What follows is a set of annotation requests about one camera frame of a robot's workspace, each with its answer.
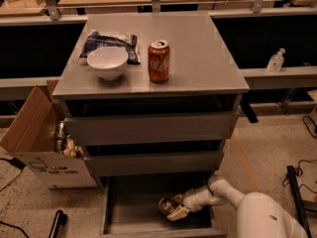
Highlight black cable right floor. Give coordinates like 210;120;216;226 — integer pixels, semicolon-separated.
281;114;317;195

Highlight grey drawer cabinet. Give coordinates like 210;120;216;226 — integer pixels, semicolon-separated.
53;12;250;190

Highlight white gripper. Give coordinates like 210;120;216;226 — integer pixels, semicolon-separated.
167;185;215;221

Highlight cans inside cardboard box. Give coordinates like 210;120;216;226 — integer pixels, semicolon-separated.
54;121;84;159

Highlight crushed orange gold can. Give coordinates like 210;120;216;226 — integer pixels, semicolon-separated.
158;197;174;215

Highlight middle grey drawer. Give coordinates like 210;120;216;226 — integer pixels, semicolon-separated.
84;151;224;177

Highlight black cable floor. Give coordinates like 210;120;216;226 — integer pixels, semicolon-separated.
0;156;31;238
281;114;317;195

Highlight black object bottom left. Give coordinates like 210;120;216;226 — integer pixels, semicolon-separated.
49;210;67;238

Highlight white bowl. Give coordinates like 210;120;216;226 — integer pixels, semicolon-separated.
86;47;128;80

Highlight black stand right floor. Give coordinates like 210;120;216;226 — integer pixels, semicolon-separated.
286;166;312;238

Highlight blue white snack bag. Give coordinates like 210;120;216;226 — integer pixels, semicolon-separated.
79;31;140;64

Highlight open cardboard box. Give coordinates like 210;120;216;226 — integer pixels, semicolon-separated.
0;80;96;188

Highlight top grey drawer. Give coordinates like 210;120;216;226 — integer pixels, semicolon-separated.
65;111;238;146

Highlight open bottom grey drawer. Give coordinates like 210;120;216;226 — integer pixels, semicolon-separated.
100;173;228;238

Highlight clear sanitizer bottle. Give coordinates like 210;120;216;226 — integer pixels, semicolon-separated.
266;48;285;72

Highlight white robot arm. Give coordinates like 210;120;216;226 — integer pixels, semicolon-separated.
158;175;308;238

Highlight black cable left floor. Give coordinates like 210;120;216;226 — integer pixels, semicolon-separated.
0;156;31;238

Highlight red coca-cola can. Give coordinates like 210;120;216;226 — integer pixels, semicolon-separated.
148;40;170;83

